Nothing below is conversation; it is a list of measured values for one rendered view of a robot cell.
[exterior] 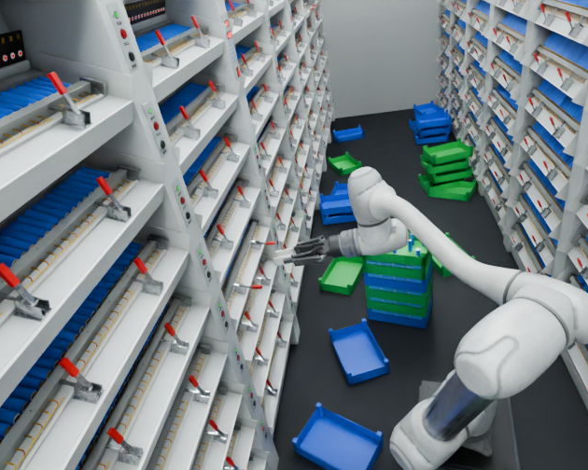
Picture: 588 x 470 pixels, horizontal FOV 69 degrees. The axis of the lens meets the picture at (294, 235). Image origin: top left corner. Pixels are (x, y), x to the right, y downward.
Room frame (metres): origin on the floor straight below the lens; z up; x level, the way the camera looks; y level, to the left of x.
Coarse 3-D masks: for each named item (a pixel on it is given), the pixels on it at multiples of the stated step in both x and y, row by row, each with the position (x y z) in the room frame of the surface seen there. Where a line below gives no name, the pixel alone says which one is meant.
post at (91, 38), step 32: (0, 0) 0.96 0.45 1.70; (32, 0) 0.95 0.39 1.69; (64, 0) 0.93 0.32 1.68; (96, 0) 0.92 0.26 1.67; (32, 32) 0.95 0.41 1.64; (64, 32) 0.94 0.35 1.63; (96, 32) 0.92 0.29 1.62; (128, 32) 0.99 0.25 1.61; (32, 64) 0.96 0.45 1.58; (96, 64) 0.93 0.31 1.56; (128, 128) 0.92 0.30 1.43; (160, 160) 0.93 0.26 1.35; (160, 224) 0.93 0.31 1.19; (192, 224) 0.97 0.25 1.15; (192, 256) 0.92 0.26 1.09; (192, 288) 0.92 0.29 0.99; (256, 416) 0.95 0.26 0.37; (256, 448) 0.92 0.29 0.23
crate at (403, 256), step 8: (416, 240) 1.73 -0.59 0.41; (400, 248) 1.69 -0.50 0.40; (416, 248) 1.67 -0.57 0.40; (424, 248) 1.65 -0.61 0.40; (368, 256) 1.65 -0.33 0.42; (376, 256) 1.63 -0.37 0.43; (384, 256) 1.62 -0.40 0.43; (392, 256) 1.60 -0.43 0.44; (400, 256) 1.58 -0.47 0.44; (408, 256) 1.56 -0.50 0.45; (416, 256) 1.54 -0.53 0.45; (424, 256) 1.52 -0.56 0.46; (408, 264) 1.56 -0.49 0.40; (416, 264) 1.54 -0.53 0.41; (424, 264) 1.52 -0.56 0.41
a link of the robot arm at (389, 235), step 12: (360, 228) 1.11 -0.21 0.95; (372, 228) 1.08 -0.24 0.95; (384, 228) 1.08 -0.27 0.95; (396, 228) 1.08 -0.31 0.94; (360, 240) 1.10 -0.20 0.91; (372, 240) 1.08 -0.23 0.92; (384, 240) 1.07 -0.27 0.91; (396, 240) 1.07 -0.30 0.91; (408, 240) 1.08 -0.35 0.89; (360, 252) 1.09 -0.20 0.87; (372, 252) 1.08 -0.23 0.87; (384, 252) 1.08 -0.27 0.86
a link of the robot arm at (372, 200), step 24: (360, 168) 1.16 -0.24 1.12; (360, 192) 1.09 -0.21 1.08; (384, 192) 1.06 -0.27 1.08; (360, 216) 1.09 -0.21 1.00; (384, 216) 1.05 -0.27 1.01; (408, 216) 0.96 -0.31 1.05; (432, 240) 0.90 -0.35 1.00; (456, 264) 0.83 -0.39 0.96; (480, 264) 0.80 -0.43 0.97; (480, 288) 0.75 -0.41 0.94; (504, 288) 0.70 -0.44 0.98
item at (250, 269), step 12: (252, 216) 1.61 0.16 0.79; (264, 216) 1.59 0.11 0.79; (264, 228) 1.58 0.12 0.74; (264, 240) 1.50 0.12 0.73; (252, 252) 1.41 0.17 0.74; (252, 264) 1.34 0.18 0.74; (240, 276) 1.26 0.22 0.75; (252, 276) 1.27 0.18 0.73; (240, 300) 1.14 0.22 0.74; (240, 312) 1.08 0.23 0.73
